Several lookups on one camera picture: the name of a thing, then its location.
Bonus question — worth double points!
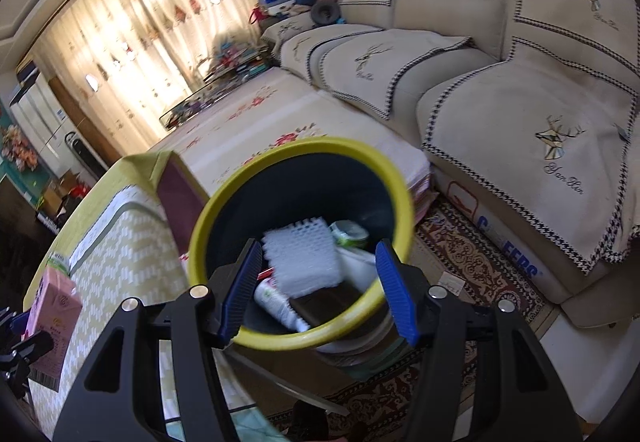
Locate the white foam net wrap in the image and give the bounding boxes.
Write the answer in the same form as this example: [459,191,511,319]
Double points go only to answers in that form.
[262,217,344,299]

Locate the pink strawberry milk carton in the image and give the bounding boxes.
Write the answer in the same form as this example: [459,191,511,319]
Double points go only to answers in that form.
[25,265,82,392]

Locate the yellow rim trash bin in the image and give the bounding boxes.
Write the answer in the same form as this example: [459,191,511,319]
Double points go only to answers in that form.
[188,135,417,352]

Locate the white tube in bin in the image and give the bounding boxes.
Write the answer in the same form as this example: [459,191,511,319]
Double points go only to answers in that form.
[254,278,310,332]

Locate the white cup in bin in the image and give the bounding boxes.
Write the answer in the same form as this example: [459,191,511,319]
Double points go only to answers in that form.
[336,246,378,293]

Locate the patterned dark floor rug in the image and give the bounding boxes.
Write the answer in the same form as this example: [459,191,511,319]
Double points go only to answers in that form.
[271,197,558,441]

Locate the green white can in bin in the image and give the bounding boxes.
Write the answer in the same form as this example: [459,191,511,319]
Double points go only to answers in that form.
[329,220,369,248]

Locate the green patterned table cloth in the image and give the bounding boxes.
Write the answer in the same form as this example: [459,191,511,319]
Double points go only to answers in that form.
[32,151,207,441]

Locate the floral beige floor mat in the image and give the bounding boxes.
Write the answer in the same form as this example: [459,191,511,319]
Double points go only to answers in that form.
[152,68,433,219]

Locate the black tower fan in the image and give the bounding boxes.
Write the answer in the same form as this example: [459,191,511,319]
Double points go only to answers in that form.
[64,131,107,180]

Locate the green label plastic bottle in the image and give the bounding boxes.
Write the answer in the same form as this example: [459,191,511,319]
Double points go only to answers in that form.
[47,252,70,277]

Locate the cluttered glass low table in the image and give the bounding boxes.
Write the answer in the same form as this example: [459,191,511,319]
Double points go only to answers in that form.
[160,46,271,132]

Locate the cream embroidered curtains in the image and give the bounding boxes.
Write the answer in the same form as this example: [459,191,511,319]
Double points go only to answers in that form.
[32,0,257,155]

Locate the beige covered sofa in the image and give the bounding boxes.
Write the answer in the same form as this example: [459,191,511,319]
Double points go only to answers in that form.
[264,0,639,328]

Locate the artificial flower decoration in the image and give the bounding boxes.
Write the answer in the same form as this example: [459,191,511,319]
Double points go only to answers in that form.
[1,124,39,172]

